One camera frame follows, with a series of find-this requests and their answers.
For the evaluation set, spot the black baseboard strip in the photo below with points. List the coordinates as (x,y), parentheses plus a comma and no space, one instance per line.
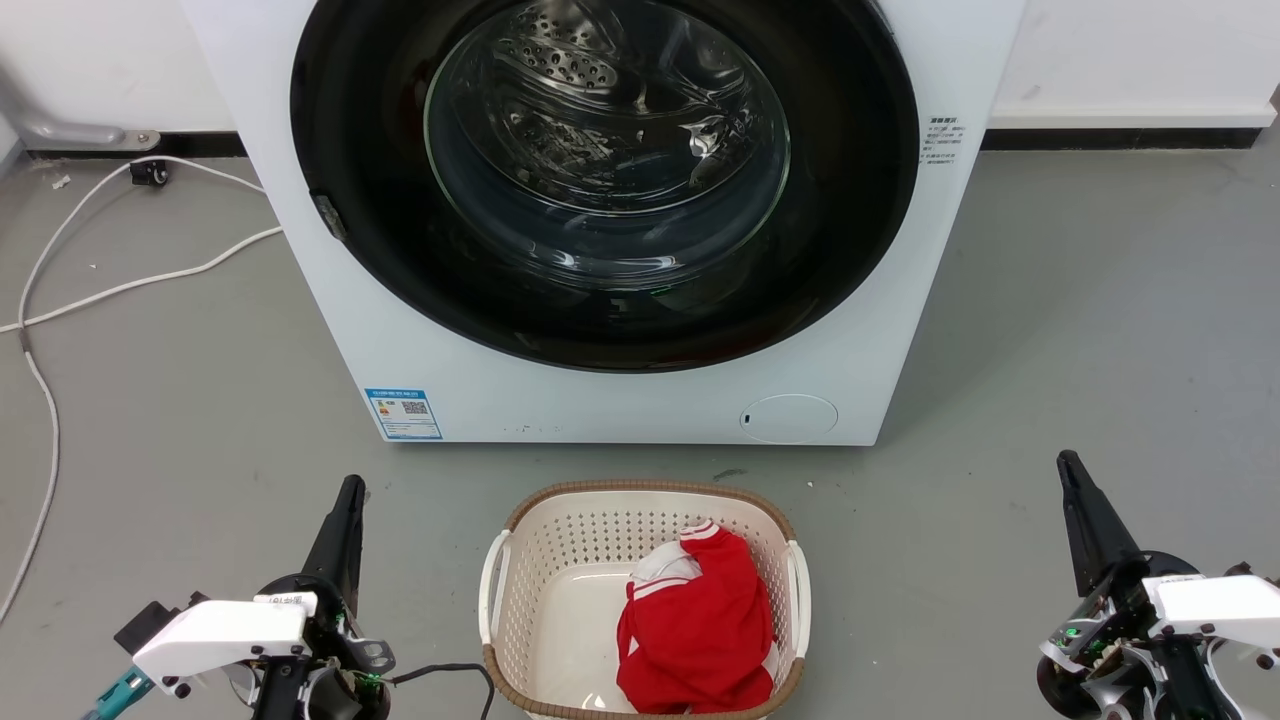
(190,144)
(1120,138)

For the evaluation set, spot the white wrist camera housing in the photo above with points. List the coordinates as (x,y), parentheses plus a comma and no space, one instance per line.
(1225,605)
(225,636)

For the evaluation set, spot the small black plug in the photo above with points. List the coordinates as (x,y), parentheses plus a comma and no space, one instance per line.
(148,172)

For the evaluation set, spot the white front-load washing machine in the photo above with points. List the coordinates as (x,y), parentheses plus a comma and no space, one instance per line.
(620,405)

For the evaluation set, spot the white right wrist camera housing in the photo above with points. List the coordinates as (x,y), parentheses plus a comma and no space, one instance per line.
(1225,605)

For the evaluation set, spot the black text warning label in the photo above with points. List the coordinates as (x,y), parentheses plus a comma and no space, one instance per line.
(943,140)

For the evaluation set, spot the black round washer door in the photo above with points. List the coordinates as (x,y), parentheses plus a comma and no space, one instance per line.
(860,200)

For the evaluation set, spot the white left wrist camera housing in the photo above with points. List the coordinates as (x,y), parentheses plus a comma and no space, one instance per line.
(225,636)

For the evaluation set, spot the round white filter cover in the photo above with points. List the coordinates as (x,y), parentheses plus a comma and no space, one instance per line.
(789,418)

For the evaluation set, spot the grey wall pipe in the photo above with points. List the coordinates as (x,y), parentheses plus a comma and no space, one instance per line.
(60,128)

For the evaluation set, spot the blue energy label sticker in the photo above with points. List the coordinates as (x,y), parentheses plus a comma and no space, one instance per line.
(403,414)

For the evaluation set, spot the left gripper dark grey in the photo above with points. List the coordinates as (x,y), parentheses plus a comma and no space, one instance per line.
(340,655)

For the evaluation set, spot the cream plastic laundry basket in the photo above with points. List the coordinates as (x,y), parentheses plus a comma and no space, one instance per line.
(560,610)

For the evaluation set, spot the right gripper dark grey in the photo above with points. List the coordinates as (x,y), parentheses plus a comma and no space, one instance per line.
(1110,640)

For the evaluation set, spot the red and white garment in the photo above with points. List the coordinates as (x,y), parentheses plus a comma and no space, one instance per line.
(700,630)

